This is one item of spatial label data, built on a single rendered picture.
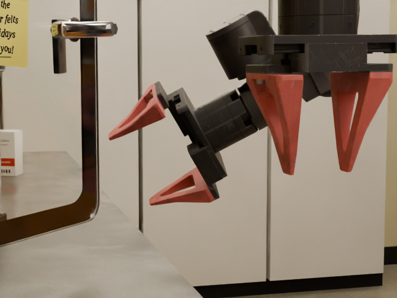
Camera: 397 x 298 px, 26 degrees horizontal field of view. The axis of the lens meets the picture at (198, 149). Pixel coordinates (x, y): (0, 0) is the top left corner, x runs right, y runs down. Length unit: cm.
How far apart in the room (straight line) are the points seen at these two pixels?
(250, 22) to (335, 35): 37
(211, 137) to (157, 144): 297
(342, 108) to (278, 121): 5
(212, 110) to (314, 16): 39
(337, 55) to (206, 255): 351
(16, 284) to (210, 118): 28
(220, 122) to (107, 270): 21
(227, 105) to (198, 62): 300
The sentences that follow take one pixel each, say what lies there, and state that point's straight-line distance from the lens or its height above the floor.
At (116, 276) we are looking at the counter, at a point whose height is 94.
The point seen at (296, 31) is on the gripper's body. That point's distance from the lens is 61.
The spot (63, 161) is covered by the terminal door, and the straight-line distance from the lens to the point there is 92.
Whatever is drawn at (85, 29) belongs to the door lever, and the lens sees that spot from 86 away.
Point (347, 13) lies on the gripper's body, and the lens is 61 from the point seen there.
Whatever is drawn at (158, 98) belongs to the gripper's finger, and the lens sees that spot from 96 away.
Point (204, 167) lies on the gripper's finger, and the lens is 98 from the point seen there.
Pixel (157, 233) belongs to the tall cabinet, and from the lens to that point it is 400.
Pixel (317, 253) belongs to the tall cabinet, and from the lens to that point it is 427.
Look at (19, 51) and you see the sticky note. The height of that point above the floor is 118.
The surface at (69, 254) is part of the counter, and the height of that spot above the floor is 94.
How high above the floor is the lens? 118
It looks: 6 degrees down
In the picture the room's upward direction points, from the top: straight up
